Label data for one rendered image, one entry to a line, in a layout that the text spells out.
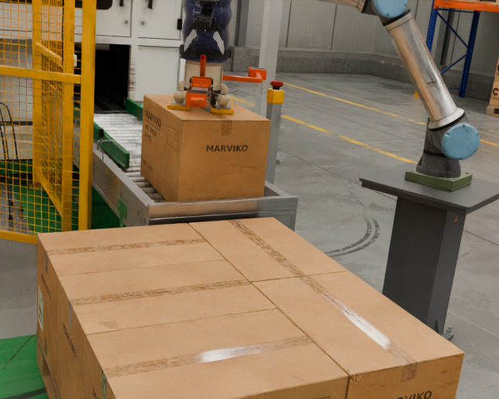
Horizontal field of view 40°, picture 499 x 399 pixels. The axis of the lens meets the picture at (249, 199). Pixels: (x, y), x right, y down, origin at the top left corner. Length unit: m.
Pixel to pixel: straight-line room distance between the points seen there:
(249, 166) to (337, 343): 1.19
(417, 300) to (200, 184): 1.08
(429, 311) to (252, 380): 1.50
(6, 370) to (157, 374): 1.18
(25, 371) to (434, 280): 1.72
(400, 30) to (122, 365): 1.63
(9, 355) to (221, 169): 1.14
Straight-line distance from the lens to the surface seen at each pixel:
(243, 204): 2.94
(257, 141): 2.94
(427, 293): 3.09
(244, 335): 1.96
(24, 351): 2.96
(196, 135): 2.83
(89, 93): 3.39
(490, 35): 12.81
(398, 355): 1.98
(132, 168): 3.55
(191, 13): 3.04
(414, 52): 2.73
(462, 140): 2.79
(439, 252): 3.01
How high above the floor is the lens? 1.48
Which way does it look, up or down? 17 degrees down
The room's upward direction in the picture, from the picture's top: 5 degrees clockwise
